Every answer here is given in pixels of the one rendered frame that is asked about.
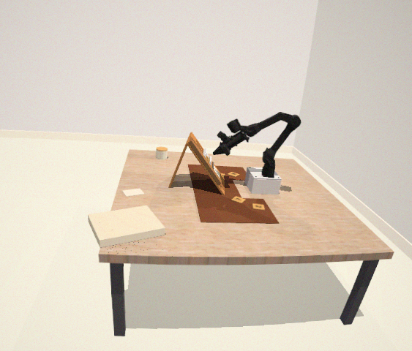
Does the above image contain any small white jar with orange lid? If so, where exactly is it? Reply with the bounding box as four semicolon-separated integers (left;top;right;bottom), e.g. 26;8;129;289
155;147;168;159

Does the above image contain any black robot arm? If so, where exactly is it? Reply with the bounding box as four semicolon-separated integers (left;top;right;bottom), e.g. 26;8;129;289
217;112;301;178

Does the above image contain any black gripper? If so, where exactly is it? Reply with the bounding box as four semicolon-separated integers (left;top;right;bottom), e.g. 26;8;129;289
213;135;239;156

